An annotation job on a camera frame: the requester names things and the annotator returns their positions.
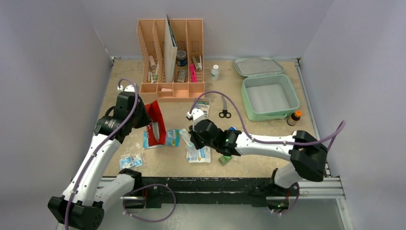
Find red zipper pouch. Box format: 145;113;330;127
146;101;166;147

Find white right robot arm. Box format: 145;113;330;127
188;119;328;195

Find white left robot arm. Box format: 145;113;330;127
47;92;152;230

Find small green medicine box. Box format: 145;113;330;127
218;156;232;166

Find white gauze dressing packet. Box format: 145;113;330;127
186;146;211;163

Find blue cotton swab bag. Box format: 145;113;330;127
143;129;180;149

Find clear bag blue packets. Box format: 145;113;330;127
119;152;144;170

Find peach desk organizer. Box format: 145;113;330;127
136;18;205;103

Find small white bottle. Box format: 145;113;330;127
211;65;220;81

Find small grey box organizer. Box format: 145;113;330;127
177;69;187;82

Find pink tube in organizer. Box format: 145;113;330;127
149;56;157;68

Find pink item in organizer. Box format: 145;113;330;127
189;63;197;82

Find grey stapler in organizer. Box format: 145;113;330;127
192;55;203;71

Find mint green case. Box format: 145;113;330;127
233;57;300;121

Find dark round jar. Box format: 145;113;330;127
176;49;188;67

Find white board in organizer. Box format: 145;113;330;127
164;15;178;83

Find brown bottle orange cap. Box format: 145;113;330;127
287;110;302;126

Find black handled scissors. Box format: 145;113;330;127
218;95;231;118

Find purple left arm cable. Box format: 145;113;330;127
64;78;140;230

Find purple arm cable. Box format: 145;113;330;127
189;91;347;151
64;78;140;230

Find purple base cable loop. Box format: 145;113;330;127
122;183;176;223

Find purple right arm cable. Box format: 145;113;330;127
189;91;347;151

